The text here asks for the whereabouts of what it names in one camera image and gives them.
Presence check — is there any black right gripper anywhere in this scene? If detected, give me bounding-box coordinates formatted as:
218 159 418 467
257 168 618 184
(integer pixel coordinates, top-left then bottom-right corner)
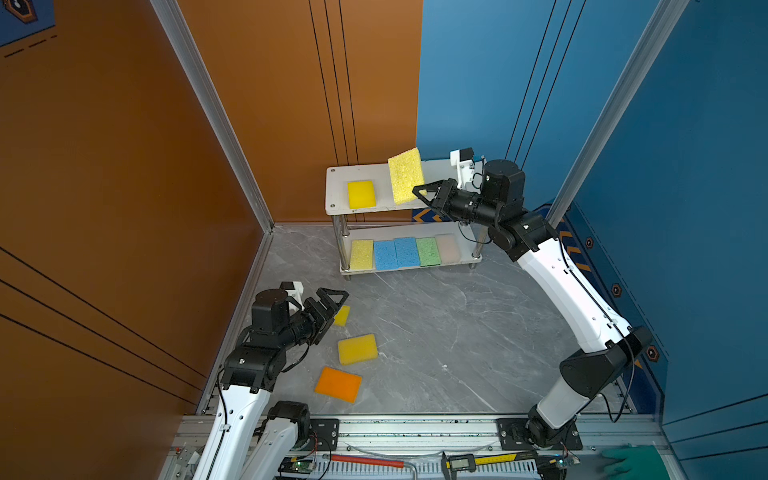
413 180 503 230

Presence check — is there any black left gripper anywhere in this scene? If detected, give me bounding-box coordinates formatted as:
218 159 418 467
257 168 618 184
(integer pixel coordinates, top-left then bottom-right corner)
277 289 347 353

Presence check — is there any yellow cellulose sponge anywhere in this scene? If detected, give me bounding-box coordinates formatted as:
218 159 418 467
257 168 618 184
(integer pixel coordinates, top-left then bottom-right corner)
349 239 374 271
387 148 425 205

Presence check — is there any green cellulose sponge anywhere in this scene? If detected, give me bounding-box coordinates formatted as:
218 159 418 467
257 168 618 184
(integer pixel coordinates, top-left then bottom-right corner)
416 237 442 267

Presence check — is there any beige foam sponge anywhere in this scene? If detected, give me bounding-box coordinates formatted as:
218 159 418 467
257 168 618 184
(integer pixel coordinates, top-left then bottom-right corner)
435 234 461 265

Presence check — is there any blue cellulose sponge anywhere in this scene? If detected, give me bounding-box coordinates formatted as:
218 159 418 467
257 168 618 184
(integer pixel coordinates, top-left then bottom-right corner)
393 237 421 269
373 240 398 271

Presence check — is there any thick yellow foam sponge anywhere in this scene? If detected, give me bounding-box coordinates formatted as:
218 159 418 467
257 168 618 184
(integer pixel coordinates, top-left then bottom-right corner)
347 180 377 210

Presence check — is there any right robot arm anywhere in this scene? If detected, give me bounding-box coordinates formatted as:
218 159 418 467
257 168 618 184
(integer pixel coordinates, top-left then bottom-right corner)
412 160 652 448

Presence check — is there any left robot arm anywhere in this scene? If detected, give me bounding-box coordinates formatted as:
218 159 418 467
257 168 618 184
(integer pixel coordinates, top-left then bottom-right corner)
194 282 349 479

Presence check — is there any small yellow foam sponge left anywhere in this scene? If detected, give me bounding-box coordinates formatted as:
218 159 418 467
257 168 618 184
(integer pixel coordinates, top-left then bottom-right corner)
334 305 350 327

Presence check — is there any orange foam sponge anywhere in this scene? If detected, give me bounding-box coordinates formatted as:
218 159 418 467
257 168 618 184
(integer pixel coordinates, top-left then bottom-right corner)
314 367 362 404

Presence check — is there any left circuit board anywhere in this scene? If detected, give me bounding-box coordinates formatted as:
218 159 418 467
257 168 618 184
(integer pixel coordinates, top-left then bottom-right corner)
278 457 316 477

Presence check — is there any circuit board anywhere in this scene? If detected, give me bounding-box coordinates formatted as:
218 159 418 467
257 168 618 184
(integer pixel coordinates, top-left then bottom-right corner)
278 457 316 477
550 457 581 470

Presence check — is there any digital caliper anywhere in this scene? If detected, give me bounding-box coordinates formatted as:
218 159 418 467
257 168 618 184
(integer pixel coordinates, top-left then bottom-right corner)
439 453 540 480

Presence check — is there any right circuit board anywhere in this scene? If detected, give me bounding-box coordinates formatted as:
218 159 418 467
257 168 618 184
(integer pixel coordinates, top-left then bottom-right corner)
550 457 581 470

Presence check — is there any green rubber glove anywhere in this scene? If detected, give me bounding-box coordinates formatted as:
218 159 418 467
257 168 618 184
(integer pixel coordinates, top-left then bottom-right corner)
602 446 670 480

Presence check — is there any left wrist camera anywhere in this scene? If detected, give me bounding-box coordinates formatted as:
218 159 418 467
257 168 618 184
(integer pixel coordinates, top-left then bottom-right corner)
280 281 304 315

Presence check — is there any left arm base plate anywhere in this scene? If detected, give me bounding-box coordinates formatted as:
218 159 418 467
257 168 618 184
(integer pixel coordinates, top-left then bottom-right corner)
287 417 340 453

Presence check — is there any aluminium front rail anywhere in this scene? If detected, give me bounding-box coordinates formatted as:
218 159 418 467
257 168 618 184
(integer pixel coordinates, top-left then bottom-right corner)
158 413 685 480

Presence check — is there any red-handled tool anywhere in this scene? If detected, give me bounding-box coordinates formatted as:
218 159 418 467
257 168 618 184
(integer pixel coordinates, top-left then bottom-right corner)
330 455 406 469

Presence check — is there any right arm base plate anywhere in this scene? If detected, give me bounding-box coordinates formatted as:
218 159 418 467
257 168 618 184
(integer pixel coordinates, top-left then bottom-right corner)
496 417 583 451

